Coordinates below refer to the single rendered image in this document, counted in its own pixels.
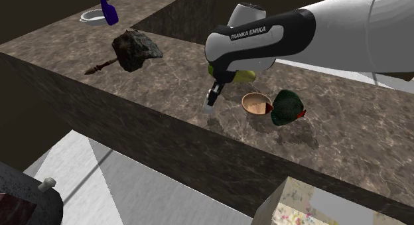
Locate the blue spray bottle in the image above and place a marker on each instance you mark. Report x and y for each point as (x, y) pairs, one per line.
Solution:
(109, 12)

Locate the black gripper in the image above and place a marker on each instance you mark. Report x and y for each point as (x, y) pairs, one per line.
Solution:
(226, 76)

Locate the small white block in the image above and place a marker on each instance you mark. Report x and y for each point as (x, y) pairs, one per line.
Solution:
(207, 107)

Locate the dark cabinet with white knob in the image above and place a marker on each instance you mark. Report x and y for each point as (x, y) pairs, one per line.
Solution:
(22, 201)

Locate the white bowl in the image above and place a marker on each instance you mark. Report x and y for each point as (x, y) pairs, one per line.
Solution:
(92, 19)

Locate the wooden bowl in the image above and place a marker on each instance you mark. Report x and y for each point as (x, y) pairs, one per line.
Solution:
(255, 105)

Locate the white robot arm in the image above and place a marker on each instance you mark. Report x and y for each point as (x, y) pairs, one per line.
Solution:
(339, 30)

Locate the dark green round toy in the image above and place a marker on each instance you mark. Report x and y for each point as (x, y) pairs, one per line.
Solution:
(286, 107)

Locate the yellow green fruit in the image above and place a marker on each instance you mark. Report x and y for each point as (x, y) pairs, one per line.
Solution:
(244, 76)

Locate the flower patterned robot stand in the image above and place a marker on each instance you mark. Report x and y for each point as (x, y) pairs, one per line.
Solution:
(291, 205)

